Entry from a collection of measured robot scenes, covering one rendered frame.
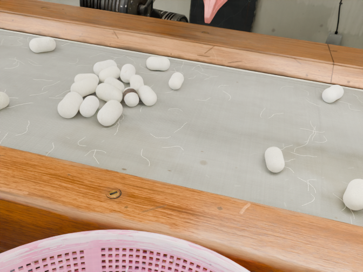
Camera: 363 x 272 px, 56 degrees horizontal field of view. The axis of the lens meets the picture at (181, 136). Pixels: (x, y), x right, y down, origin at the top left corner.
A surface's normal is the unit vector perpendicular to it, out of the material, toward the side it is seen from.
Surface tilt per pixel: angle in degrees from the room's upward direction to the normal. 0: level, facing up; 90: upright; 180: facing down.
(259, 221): 0
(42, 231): 90
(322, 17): 90
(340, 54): 0
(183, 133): 0
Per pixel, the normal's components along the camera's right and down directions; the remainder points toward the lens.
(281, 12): -0.26, 0.55
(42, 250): 0.39, 0.33
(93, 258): 0.17, 0.31
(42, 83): 0.07, -0.81
